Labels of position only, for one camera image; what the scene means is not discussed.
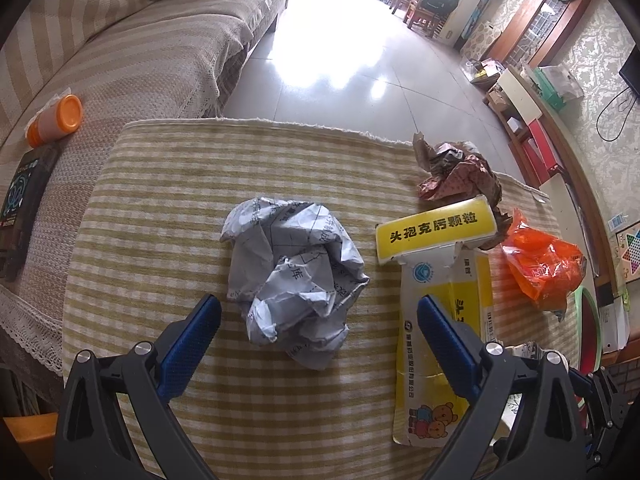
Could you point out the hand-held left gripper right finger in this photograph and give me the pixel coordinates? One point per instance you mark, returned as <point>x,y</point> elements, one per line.
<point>447,342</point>

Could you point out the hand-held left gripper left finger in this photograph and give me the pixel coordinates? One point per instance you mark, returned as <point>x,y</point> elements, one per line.
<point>192,340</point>

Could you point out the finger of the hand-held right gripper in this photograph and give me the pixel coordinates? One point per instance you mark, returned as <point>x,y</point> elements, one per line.
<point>602,405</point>

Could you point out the green bin with red liner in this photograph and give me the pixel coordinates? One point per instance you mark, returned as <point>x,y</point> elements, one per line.
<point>590,310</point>

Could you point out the white printed paper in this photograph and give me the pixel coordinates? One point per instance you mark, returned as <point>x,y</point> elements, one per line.
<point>295,280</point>

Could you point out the white box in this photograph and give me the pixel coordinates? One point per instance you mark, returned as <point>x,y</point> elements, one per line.
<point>615,327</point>

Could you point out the yellow medicine box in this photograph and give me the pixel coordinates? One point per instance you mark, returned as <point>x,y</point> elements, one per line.
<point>435,230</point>

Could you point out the orange plastic bag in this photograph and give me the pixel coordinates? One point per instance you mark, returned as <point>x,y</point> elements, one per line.
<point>542,265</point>

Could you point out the checkers board game box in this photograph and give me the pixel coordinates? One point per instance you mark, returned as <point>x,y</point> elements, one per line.
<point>629,250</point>

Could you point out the crumpled brown paper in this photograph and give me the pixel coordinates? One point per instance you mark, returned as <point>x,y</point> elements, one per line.
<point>460,180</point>

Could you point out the orange cardboard box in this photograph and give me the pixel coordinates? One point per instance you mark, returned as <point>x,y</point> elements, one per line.
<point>30,435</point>

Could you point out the red box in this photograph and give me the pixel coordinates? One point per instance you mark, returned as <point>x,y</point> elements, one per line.
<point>540,150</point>

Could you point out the long television cabinet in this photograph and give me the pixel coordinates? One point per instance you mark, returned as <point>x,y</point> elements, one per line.
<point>580,170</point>

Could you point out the cup with orange lid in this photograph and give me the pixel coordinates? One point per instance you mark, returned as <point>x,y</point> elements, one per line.
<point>57,120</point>

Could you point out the green box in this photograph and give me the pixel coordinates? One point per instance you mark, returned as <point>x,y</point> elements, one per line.
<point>547,90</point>

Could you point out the striped beige sofa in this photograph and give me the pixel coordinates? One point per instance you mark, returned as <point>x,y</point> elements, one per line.
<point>150,60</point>

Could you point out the white plastic bag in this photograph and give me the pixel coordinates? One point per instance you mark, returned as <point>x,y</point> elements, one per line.
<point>565,82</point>

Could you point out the patterned leaning board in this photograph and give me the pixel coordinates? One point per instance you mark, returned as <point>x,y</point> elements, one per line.
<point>482,40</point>

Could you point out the black television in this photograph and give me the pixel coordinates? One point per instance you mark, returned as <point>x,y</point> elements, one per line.
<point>632,70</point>

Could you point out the wooden chairs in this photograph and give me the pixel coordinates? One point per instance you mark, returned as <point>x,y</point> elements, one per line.
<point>417,7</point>

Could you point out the wooden lattice partition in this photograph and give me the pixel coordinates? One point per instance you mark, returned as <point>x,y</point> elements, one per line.
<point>535,10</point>

